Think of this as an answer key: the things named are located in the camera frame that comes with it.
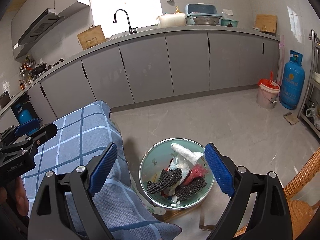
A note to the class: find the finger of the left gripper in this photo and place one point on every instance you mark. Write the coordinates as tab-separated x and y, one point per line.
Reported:
45	133
28	127

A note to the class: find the dark pot on counter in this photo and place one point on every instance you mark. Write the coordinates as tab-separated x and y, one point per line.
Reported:
4	99

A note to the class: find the clear plastic bag red print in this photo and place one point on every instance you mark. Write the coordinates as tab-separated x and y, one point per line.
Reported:
198	171

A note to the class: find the cardboard scrap on floor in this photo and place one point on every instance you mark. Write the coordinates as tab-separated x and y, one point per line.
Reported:
291	118

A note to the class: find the metal shelf rack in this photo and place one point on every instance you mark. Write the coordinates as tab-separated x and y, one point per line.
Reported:
310	106

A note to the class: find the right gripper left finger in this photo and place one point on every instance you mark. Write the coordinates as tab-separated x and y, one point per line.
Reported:
50	217

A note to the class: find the metal bowl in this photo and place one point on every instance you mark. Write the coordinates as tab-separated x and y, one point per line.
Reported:
206	20

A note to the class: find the blue dish rack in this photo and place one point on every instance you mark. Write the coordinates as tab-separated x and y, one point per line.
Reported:
199	9

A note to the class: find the wooden cutting board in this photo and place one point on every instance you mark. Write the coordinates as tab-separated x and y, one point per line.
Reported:
266	23

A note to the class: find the white paper towel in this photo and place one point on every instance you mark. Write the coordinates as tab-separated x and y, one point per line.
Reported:
192	157

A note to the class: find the black wok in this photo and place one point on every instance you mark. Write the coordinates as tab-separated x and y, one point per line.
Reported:
39	69

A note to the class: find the blue gas cylinder right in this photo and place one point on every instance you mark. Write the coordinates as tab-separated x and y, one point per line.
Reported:
292	82

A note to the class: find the teal trash bin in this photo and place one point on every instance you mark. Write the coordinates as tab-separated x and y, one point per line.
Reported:
161	157

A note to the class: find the pink bucket red lid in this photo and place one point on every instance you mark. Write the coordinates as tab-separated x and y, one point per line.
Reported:
267	94

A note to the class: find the blue gas cylinder under counter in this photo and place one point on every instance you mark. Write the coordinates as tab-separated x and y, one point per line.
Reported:
23	115

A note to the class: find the cardboard box by sink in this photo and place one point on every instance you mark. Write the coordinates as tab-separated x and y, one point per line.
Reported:
91	37

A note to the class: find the grey kitchen counter cabinets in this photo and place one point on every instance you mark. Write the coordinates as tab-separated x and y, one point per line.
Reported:
151	67

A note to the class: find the blue checkered tablecloth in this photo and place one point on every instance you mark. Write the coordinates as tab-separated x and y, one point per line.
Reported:
81	135

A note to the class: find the kitchen faucet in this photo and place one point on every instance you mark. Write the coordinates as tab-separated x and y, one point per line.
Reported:
122	22

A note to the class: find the black foam net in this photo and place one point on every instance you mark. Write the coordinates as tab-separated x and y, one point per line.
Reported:
166	180
185	192

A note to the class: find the black range hood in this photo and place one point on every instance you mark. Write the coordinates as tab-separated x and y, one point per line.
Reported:
42	25

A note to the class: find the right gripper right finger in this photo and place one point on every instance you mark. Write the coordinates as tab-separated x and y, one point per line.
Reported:
257	207

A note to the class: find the white plastic basin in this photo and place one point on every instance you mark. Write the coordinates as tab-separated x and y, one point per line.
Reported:
171	20

